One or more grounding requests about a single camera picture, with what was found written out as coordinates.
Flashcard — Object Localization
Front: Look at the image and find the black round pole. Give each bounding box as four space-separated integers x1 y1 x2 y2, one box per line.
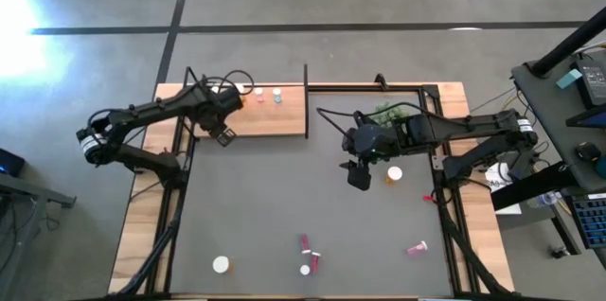
529 7 606 78

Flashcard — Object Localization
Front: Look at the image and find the black control box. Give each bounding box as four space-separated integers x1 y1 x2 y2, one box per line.
507 148 541 180

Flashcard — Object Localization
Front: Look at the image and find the dark grey stand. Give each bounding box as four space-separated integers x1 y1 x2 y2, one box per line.
0 170 78 301

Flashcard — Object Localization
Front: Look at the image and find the clear water bottle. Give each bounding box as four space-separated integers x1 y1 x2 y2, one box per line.
526 191 560 210

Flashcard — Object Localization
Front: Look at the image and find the black metal table frame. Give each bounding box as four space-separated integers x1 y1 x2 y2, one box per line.
111 63 520 300

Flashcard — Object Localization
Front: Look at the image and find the green artificial potted plant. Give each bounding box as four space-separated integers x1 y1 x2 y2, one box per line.
372 100 409 126

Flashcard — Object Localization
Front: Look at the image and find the black desk caster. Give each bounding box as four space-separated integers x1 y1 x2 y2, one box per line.
548 243 572 259

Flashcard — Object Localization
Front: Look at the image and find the grey table mat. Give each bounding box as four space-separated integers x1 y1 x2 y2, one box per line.
169 92 454 296

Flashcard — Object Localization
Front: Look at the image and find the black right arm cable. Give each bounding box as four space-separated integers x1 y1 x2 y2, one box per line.
315 100 427 141

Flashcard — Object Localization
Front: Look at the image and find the grey side desk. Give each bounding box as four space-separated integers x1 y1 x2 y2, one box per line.
510 47 606 193

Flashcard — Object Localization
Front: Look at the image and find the white paper sheet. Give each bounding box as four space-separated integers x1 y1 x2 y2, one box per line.
485 162 523 216

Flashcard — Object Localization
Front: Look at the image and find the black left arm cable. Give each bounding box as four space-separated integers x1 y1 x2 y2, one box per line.
203 69 256 98

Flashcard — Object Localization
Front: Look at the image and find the black computer mouse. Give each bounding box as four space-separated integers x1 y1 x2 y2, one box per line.
575 141 602 164

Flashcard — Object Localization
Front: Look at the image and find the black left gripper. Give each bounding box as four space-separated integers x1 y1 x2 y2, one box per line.
198 87 243 148

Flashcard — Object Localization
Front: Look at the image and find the black desk beam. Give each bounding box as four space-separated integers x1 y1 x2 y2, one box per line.
490 161 581 212

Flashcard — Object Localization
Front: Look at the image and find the large orange pill bottle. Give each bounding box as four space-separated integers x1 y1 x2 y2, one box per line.
211 255 234 274

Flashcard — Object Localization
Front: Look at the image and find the black power adapter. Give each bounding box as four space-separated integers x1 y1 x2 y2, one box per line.
575 57 606 108

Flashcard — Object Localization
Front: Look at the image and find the black device blue light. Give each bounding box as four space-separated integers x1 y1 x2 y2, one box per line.
0 147 27 179

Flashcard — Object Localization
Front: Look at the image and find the black tablet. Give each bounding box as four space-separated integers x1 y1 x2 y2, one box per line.
565 104 606 128

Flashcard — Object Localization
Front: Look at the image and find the black backlit keyboard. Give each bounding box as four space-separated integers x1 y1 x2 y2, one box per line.
565 191 606 250

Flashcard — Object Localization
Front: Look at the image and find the small teal box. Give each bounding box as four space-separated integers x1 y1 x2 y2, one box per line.
556 68 583 90

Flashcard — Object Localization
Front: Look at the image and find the wooden shelf board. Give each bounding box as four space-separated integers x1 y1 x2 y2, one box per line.
193 83 308 139

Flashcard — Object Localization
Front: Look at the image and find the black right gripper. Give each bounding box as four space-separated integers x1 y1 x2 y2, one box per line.
338 160 373 192

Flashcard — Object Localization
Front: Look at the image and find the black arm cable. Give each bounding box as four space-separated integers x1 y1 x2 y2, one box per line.
203 69 256 98
315 100 427 141

